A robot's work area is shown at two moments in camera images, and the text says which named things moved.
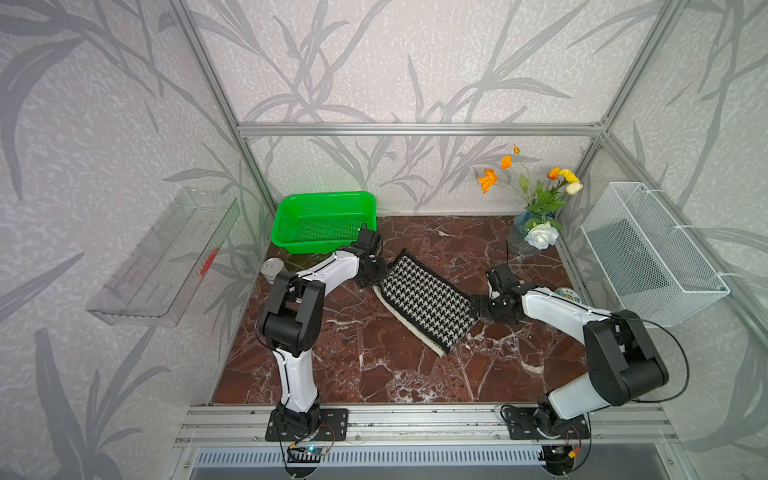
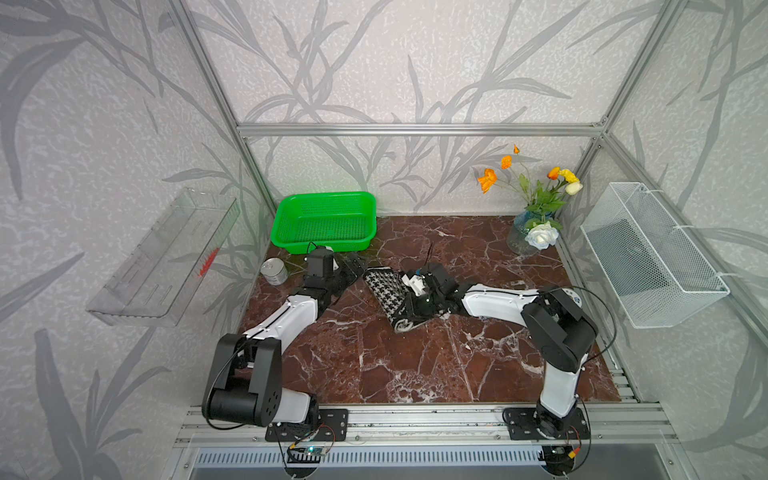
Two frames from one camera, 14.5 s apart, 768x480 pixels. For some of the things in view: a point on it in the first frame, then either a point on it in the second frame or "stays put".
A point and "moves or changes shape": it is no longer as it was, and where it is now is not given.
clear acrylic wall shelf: x=159 y=282 stays put
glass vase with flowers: x=535 y=226 stays put
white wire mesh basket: x=655 y=271 stays put
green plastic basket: x=312 y=222 stays put
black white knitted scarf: x=425 y=304 moves or changes shape
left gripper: x=383 y=272 → x=350 y=275
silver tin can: x=271 y=267 stays put
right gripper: x=482 y=310 → x=411 y=312
